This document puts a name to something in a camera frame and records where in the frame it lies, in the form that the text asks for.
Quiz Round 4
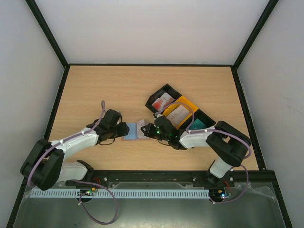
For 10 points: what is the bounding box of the white blossom credit card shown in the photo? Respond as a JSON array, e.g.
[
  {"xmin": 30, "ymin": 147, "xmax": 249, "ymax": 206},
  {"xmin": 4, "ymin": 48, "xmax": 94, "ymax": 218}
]
[{"xmin": 136, "ymin": 118, "xmax": 149, "ymax": 140}]

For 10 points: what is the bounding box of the brown leather card holder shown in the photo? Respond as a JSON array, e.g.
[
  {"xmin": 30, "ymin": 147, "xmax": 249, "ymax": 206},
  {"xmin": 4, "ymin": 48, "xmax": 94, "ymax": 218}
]
[{"xmin": 123, "ymin": 119, "xmax": 149, "ymax": 140}]

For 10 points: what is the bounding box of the black bin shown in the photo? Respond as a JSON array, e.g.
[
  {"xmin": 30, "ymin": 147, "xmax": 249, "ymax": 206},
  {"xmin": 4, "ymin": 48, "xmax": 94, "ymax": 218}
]
[
  {"xmin": 194, "ymin": 109, "xmax": 216, "ymax": 128},
  {"xmin": 145, "ymin": 84, "xmax": 181, "ymax": 113}
]

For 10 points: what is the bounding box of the yellow bin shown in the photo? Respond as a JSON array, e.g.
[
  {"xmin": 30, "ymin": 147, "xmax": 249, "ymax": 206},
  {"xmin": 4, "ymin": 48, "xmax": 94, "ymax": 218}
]
[{"xmin": 162, "ymin": 96, "xmax": 199, "ymax": 129}]

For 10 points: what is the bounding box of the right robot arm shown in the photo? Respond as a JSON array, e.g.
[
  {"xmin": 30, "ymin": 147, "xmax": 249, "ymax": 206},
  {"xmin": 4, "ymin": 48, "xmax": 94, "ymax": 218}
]
[{"xmin": 141, "ymin": 114, "xmax": 252, "ymax": 186}]

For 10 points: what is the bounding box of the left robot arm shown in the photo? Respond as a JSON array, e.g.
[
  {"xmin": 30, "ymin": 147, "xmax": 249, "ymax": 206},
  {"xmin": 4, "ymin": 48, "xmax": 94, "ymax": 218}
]
[{"xmin": 20, "ymin": 109, "xmax": 129, "ymax": 190}]

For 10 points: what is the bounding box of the white patterned card stack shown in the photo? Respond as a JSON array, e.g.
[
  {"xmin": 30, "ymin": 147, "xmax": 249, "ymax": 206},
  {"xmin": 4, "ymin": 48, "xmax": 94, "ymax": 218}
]
[{"xmin": 167, "ymin": 105, "xmax": 190, "ymax": 127}]

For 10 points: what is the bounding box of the red white card stack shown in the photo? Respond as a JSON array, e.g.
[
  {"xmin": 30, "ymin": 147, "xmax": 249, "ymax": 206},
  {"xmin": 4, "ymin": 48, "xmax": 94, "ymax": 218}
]
[{"xmin": 152, "ymin": 93, "xmax": 174, "ymax": 111}]

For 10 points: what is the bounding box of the teal card stack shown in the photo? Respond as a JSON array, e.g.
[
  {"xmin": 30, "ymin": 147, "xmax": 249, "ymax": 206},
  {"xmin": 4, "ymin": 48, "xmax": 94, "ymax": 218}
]
[{"xmin": 189, "ymin": 119, "xmax": 207, "ymax": 130}]

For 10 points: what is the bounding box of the light blue cable duct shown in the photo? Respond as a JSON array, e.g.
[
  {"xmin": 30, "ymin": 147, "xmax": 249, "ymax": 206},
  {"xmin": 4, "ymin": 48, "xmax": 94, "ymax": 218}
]
[{"xmin": 29, "ymin": 189, "xmax": 209, "ymax": 199}]

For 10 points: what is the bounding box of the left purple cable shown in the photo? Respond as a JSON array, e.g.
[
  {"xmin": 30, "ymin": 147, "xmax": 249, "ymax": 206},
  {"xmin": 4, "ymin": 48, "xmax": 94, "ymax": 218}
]
[{"xmin": 27, "ymin": 100, "xmax": 118, "ymax": 224}]

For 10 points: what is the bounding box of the purple cable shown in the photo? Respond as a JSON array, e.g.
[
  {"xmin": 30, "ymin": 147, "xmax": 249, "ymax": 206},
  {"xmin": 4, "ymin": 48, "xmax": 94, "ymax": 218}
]
[
  {"xmin": 27, "ymin": 100, "xmax": 118, "ymax": 224},
  {"xmin": 161, "ymin": 101, "xmax": 252, "ymax": 205}
]

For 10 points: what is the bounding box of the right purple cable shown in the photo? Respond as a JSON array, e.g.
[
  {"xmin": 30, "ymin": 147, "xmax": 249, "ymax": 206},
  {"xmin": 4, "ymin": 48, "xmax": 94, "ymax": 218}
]
[{"xmin": 161, "ymin": 101, "xmax": 252, "ymax": 205}]

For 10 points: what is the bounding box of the black frame rail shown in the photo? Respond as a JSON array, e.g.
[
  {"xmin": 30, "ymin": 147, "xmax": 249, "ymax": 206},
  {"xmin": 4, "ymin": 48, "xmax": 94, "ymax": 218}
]
[{"xmin": 25, "ymin": 169, "xmax": 276, "ymax": 187}]

